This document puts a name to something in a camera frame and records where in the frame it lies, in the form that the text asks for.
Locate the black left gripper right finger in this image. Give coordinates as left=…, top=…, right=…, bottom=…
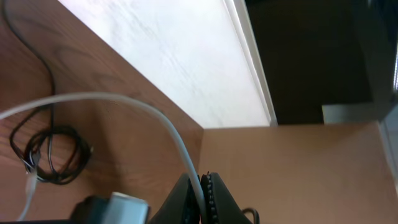
left=201, top=172, right=252, bottom=224

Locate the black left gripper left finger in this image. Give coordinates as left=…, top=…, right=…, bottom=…
left=149, top=174, right=199, bottom=224

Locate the black USB cable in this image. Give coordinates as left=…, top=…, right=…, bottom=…
left=0, top=0, right=94, bottom=186

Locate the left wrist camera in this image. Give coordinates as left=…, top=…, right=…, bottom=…
left=70, top=192, right=150, bottom=224

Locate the white USB cable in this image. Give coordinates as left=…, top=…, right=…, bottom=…
left=0, top=91, right=208, bottom=224

